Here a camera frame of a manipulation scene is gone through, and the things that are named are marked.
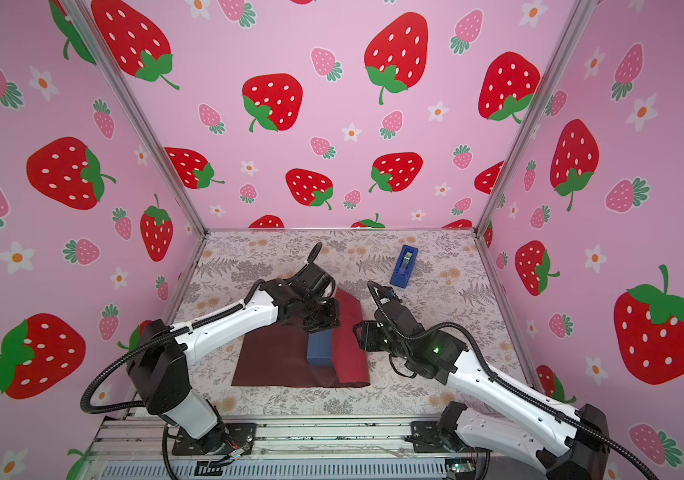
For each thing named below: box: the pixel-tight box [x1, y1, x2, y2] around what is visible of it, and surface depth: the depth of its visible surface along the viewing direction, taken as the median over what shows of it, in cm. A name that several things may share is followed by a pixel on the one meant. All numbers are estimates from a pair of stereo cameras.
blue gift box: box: [306, 329, 333, 366], surface depth 83 cm
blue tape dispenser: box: [390, 244, 419, 289], surface depth 106 cm
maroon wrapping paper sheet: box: [231, 289, 370, 388], surface depth 86 cm
